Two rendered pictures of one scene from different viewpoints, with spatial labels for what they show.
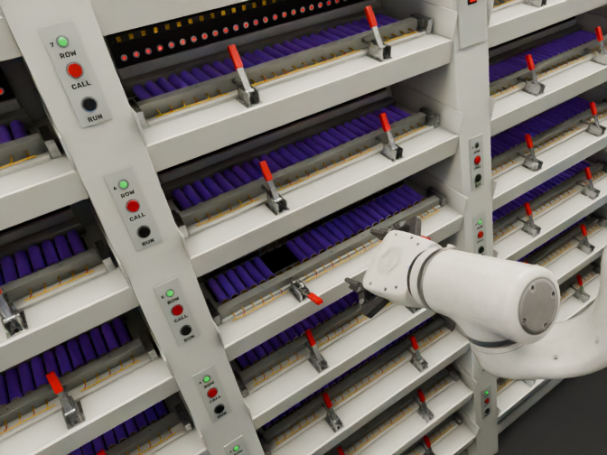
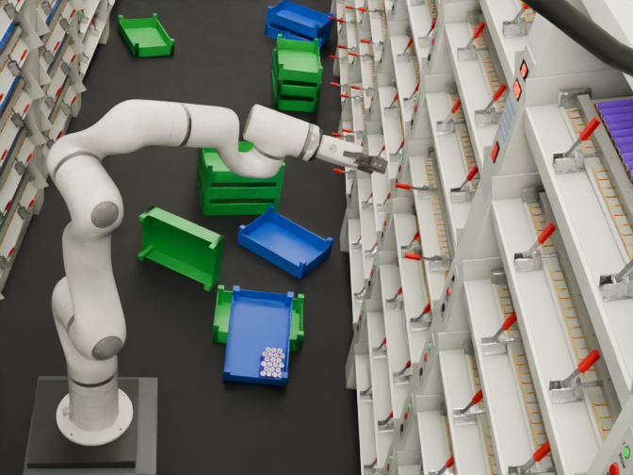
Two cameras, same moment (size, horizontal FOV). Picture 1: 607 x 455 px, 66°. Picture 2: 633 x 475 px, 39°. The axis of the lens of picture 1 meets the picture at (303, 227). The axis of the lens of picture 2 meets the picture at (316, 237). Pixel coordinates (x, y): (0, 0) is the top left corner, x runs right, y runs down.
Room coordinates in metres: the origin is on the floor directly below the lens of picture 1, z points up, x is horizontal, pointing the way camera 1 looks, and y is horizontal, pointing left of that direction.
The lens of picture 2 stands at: (1.06, -1.76, 2.16)
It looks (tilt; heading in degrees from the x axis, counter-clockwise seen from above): 38 degrees down; 108
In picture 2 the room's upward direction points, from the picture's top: 12 degrees clockwise
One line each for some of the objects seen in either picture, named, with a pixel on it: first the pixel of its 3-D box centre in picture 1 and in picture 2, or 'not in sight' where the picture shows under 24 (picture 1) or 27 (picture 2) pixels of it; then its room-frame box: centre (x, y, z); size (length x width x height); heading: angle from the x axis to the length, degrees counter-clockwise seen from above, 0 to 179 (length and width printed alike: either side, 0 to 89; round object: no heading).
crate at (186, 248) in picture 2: not in sight; (180, 248); (-0.10, 0.37, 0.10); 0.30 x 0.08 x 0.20; 179
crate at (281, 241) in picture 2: not in sight; (284, 240); (0.16, 0.70, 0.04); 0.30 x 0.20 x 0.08; 171
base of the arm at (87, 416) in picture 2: not in sight; (93, 392); (0.19, -0.54, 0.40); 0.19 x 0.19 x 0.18
